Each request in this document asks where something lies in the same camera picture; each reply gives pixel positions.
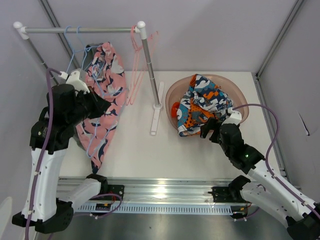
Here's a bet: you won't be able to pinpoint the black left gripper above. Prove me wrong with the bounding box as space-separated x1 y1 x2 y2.
67 85 111 127

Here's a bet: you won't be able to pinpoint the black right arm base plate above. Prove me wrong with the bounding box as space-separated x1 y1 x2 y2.
207 186 246 203

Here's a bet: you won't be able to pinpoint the orange blue patterned shorts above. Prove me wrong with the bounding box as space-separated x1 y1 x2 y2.
176 74 233 137

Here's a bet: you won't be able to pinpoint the white slotted cable duct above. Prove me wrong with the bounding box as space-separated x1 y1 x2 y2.
76 203 233 216

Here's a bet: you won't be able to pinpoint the pink whale print shorts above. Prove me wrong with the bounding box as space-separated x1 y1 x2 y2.
76 41 130 175

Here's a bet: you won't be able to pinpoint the white and metal clothes rack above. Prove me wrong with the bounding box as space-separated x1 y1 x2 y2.
13 21 165 136

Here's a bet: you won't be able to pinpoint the light blue hanger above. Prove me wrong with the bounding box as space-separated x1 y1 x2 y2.
63 25 88 73
77 26 130 160

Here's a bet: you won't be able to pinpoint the aluminium mounting rail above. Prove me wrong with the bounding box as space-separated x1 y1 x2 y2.
57 177 253 206

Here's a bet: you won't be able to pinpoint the pink hanger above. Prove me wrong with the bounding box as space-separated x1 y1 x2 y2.
124 30 160 105
126 25 146 106

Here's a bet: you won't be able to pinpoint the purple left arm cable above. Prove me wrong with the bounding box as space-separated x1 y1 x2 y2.
24 67 123 240

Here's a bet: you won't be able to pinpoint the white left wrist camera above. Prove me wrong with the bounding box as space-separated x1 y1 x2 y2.
59 68 90 93

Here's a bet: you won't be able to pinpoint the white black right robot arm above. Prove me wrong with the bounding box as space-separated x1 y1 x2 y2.
200 118 320 240

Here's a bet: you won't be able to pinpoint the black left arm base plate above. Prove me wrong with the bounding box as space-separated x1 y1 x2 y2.
98 184 125 201

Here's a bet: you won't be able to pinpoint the translucent pink plastic basin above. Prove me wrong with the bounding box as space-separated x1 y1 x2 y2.
165 73 247 130

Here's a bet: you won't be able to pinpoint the grey shorts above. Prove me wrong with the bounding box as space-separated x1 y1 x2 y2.
73 43 102 150

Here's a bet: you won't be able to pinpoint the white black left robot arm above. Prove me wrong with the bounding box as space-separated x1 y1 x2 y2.
12 84 111 234

